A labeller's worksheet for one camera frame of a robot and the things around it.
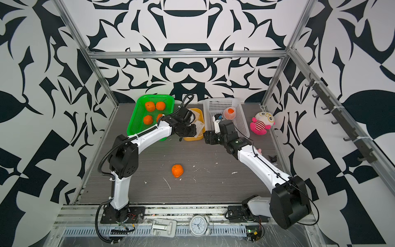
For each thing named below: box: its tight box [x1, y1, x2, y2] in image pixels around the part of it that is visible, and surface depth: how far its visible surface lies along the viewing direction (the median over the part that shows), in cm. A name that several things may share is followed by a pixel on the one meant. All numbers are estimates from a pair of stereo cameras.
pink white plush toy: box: [249, 111, 276, 136], surface depth 104 cm
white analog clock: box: [188, 215, 210, 238], surface depth 70 cm
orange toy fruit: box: [145, 101, 156, 113], surface depth 114 cm
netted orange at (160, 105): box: [156, 101, 166, 111], surface depth 115 cm
